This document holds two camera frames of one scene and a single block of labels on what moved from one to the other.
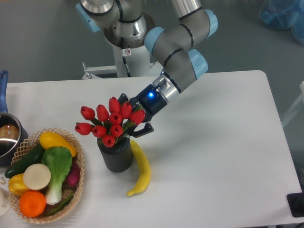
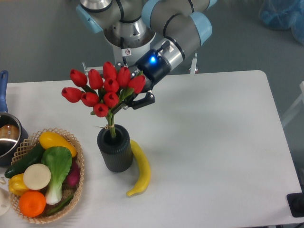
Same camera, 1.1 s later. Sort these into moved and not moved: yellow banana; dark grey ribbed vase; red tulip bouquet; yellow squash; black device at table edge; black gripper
Moved: black gripper; red tulip bouquet
Not moved: yellow squash; yellow banana; black device at table edge; dark grey ribbed vase
